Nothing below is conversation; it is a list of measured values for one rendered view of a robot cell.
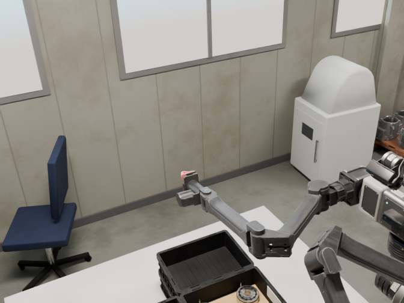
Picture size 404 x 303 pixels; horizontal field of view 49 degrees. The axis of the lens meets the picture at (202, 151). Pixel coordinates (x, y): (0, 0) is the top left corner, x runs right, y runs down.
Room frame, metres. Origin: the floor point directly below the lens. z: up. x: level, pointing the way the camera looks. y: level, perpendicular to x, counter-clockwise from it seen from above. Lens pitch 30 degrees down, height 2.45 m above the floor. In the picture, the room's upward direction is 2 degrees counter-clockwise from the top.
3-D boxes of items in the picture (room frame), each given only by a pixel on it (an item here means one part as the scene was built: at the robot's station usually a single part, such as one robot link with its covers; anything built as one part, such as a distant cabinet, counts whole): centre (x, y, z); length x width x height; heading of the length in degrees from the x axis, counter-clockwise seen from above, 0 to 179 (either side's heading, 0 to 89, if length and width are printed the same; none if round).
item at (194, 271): (1.63, 0.01, 0.87); 0.40 x 0.30 x 0.11; 114
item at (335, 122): (3.79, -1.26, 0.58); 0.65 x 0.54 x 1.16; 116
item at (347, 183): (1.42, -0.53, 1.45); 0.09 x 0.08 x 0.12; 26
